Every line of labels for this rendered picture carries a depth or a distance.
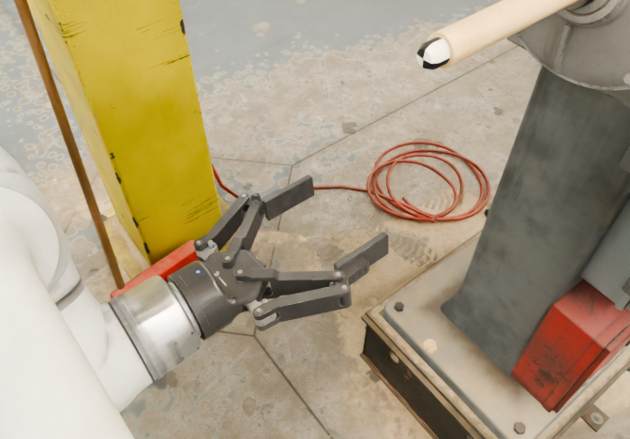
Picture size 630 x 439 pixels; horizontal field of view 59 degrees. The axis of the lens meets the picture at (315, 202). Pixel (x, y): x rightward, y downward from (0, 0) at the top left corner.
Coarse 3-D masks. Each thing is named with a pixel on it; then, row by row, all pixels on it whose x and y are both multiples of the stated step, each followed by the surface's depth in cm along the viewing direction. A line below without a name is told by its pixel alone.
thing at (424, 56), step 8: (432, 40) 46; (440, 40) 46; (424, 48) 46; (432, 48) 46; (440, 48) 46; (448, 48) 46; (416, 56) 47; (424, 56) 46; (432, 56) 46; (440, 56) 46; (448, 56) 46; (424, 64) 47; (432, 64) 46; (440, 64) 46
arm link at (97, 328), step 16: (80, 288) 49; (64, 304) 47; (80, 304) 48; (96, 304) 50; (80, 320) 47; (96, 320) 49; (112, 320) 50; (80, 336) 47; (96, 336) 48; (112, 336) 49; (96, 352) 48; (112, 352) 49; (128, 352) 49; (96, 368) 47; (112, 368) 48; (128, 368) 49; (144, 368) 50; (112, 384) 48; (128, 384) 50; (144, 384) 51; (112, 400) 49; (128, 400) 51
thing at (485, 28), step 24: (504, 0) 50; (528, 0) 50; (552, 0) 51; (576, 0) 54; (456, 24) 47; (480, 24) 47; (504, 24) 48; (528, 24) 51; (456, 48) 46; (480, 48) 48
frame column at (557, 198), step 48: (576, 96) 81; (528, 144) 93; (576, 144) 85; (624, 144) 79; (528, 192) 98; (576, 192) 90; (624, 192) 83; (480, 240) 116; (528, 240) 104; (576, 240) 94; (480, 288) 123; (528, 288) 110; (480, 336) 130; (528, 336) 117
